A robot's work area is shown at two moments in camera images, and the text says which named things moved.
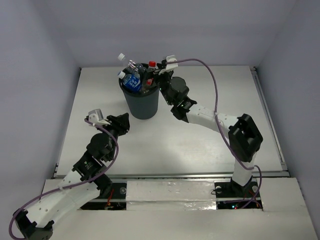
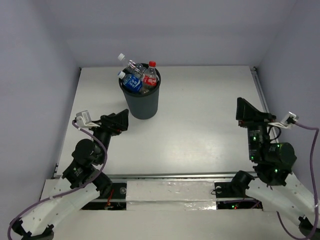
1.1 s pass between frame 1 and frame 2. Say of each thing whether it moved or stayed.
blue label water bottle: stayed
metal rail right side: stayed
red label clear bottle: stayed
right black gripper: moved
